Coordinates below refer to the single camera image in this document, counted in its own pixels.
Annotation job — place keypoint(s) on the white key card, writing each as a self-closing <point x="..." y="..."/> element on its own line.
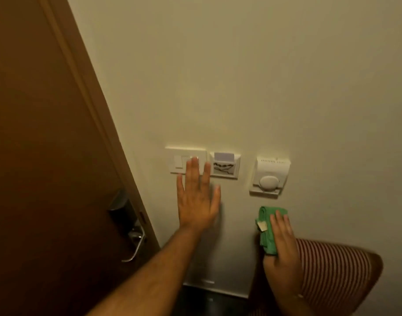
<point x="224" y="156"/>

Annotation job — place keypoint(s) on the person's left little finger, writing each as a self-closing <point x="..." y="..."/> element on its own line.
<point x="180" y="192"/>

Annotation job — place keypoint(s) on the person's left middle finger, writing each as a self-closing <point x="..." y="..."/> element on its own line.
<point x="206" y="179"/>

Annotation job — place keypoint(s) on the white key card holder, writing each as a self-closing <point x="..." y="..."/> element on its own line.
<point x="224" y="169"/>

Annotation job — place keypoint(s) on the brown wooden door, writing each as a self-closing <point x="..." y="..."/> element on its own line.
<point x="46" y="167"/>

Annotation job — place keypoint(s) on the person's right hand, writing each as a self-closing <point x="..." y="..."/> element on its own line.
<point x="284" y="259"/>

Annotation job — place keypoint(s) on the person's left hand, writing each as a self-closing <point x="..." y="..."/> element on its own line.
<point x="196" y="207"/>

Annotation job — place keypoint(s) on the white wall thermostat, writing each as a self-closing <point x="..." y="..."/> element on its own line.
<point x="270" y="177"/>

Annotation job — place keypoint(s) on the green cleaning cloth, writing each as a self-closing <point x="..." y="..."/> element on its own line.
<point x="266" y="233"/>

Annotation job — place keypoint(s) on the striped upholstered chair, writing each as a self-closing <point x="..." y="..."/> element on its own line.
<point x="336" y="276"/>

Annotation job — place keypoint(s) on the person's left forearm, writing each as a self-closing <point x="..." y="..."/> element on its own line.
<point x="148" y="279"/>

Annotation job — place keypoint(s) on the person's right fingers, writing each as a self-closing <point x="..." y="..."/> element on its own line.
<point x="281" y="227"/>

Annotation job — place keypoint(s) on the white light switch plate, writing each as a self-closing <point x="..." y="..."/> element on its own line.
<point x="179" y="160"/>

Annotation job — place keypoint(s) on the person's right forearm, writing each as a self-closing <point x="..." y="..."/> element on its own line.
<point x="294" y="306"/>

